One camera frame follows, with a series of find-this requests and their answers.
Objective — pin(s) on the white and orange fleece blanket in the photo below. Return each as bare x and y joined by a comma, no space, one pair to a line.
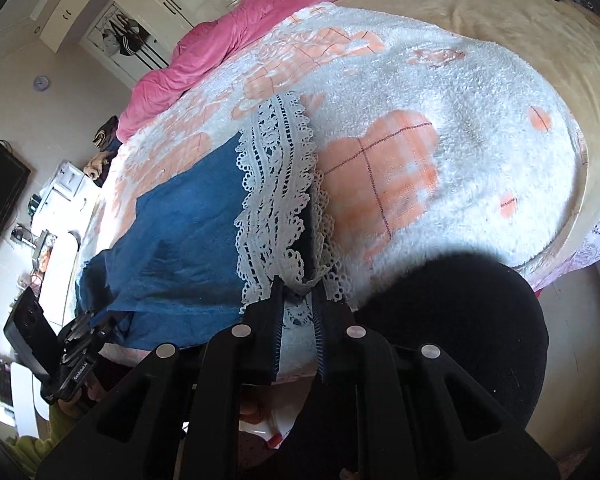
455,135

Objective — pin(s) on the person's left hand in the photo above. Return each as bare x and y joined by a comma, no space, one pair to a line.
91,393

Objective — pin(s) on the round wall clock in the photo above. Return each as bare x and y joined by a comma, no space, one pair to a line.
41,82

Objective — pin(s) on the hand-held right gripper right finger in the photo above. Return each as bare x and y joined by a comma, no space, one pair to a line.
321,340

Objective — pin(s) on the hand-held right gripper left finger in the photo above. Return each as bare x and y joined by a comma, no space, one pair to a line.
276,330

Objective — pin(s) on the beige bed sheet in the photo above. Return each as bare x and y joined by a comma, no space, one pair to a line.
530,35

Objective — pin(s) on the purple floral bed skirt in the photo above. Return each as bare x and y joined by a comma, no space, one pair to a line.
590,245

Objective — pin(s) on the blue denim jeans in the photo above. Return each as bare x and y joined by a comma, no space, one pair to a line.
180,240

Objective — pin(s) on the black television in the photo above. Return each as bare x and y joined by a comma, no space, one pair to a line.
0,195

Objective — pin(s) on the pink duvet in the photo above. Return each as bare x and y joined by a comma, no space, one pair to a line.
260,10

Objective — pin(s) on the pile of clothes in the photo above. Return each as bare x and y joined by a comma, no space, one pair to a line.
102,155

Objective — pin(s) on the hanging clothes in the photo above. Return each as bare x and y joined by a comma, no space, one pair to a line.
122,35

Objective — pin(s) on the person's left forearm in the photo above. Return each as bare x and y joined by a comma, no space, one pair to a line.
45,440

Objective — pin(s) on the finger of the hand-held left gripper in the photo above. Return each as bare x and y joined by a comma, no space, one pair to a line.
87,341
91,321

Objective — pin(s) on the white desk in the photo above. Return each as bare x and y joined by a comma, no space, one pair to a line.
60,270

